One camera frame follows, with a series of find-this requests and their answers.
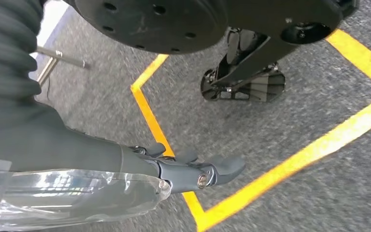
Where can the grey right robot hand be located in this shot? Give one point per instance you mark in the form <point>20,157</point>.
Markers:
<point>76,153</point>

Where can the black robot leg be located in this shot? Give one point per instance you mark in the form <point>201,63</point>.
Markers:
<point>147,22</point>

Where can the black robot foot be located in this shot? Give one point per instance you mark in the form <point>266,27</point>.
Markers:
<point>262,89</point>

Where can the yellow floor tape square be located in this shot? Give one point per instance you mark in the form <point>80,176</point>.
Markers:
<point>300,157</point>

